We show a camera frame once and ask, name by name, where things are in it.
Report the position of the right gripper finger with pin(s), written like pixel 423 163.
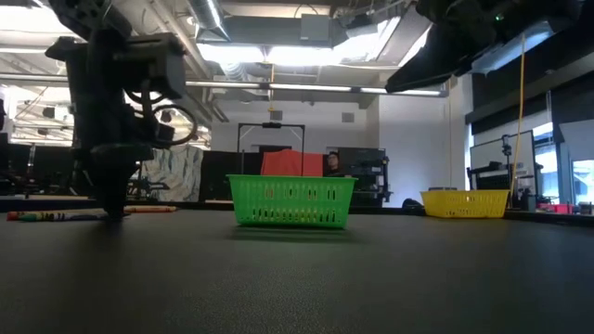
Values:
pixel 436 60

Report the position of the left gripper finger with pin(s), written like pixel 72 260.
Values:
pixel 116 181

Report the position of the orange crayon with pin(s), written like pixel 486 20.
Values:
pixel 153 209

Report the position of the green crayon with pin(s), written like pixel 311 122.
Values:
pixel 65 215

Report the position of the red-orange crayon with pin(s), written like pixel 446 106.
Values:
pixel 13 215

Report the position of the green plastic basket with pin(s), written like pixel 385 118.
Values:
pixel 290 204

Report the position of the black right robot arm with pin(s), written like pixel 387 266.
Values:
pixel 552 11

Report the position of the blue white patterned sheet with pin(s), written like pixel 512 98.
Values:
pixel 181 174

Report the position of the black partition panel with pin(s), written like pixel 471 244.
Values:
pixel 218 176
pixel 46 167

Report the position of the long ceiling light strip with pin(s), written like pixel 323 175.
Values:
pixel 311 87

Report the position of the black equipment rack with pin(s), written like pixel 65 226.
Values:
pixel 366 171

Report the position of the person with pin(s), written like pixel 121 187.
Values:
pixel 333 163

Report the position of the yellow plastic basket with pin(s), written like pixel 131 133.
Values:
pixel 464 204

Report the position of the orange board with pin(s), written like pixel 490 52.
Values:
pixel 283 164

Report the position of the red box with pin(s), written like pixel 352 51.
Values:
pixel 554 208

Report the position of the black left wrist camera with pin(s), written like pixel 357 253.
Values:
pixel 158 65

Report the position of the silver ventilation duct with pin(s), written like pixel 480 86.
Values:
pixel 209 18

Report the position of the black gantry frame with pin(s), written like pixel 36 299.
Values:
pixel 271 124

